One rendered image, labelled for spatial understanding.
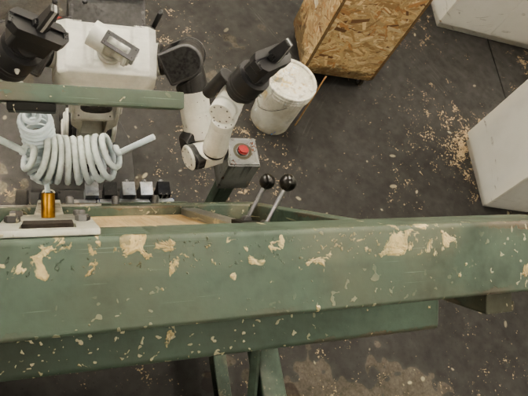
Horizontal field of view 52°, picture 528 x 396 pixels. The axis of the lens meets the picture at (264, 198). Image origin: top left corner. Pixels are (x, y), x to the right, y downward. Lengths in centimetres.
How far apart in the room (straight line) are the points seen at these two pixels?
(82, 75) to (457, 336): 245
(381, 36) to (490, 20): 149
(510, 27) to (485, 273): 414
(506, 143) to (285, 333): 292
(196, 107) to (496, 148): 247
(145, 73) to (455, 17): 338
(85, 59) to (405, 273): 107
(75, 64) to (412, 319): 103
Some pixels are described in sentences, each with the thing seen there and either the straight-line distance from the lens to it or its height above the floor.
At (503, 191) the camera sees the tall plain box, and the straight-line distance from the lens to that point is 362.
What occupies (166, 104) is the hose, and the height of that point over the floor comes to 197.
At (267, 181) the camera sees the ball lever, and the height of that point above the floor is 146.
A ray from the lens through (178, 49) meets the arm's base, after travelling 156.
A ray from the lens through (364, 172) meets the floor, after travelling 338.
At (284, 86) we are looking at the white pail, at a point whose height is 36.
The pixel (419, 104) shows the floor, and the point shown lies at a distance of 397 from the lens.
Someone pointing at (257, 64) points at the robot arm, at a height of 159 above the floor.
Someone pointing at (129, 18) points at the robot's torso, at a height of 138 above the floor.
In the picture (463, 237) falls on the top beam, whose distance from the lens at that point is 76.
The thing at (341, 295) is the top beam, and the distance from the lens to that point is 67.
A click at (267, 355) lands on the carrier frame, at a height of 79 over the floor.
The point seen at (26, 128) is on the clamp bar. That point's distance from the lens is 69.
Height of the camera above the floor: 249
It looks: 56 degrees down
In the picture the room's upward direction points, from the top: 35 degrees clockwise
